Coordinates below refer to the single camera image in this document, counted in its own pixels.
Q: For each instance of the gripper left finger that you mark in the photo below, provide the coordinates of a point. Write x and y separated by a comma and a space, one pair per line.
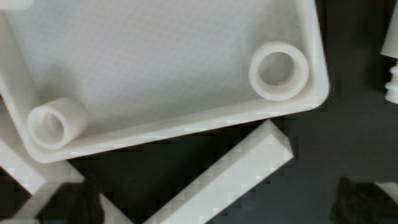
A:
74, 207

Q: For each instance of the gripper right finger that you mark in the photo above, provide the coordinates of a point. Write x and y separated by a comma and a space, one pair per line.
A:
364, 205

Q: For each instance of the white square desk top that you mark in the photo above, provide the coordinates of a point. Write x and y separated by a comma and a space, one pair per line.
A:
147, 58

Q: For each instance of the white desk leg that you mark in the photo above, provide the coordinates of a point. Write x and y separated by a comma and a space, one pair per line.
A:
390, 52

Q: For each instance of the white L-shaped fence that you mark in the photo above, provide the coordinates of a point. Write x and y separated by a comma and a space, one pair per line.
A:
239, 171

